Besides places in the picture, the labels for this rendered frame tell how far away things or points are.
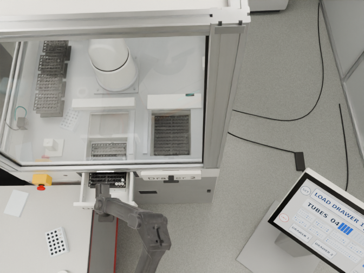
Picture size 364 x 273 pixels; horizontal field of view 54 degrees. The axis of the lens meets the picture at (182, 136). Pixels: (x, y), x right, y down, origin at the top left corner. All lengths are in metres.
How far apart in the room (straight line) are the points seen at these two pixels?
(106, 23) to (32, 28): 0.15
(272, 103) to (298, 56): 0.51
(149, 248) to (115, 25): 0.64
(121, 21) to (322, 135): 2.34
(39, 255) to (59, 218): 0.20
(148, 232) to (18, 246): 1.04
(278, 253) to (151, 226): 1.58
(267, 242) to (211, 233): 0.39
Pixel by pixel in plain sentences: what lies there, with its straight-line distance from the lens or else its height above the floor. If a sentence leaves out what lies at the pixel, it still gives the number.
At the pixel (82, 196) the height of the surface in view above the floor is 0.89.
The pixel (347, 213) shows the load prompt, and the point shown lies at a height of 1.16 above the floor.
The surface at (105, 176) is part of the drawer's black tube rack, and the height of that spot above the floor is 0.89.
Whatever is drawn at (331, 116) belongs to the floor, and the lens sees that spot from 3.00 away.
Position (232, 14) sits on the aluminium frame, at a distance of 0.75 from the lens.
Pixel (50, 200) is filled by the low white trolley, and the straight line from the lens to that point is 1.99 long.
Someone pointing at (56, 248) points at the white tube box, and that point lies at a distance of 1.93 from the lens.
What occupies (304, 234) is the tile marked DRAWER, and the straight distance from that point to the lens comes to 1.63.
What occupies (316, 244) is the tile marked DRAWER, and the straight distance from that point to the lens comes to 1.64.
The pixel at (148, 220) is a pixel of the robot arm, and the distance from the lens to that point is 1.12.
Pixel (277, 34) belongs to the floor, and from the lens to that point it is 3.28.
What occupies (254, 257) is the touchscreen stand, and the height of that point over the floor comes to 0.03.
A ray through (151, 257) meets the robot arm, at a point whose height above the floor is 1.46.
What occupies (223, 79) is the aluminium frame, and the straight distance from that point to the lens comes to 0.92.
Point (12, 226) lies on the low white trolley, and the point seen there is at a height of 0.76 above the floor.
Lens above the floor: 2.56
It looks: 69 degrees down
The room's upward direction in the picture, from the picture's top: 7 degrees counter-clockwise
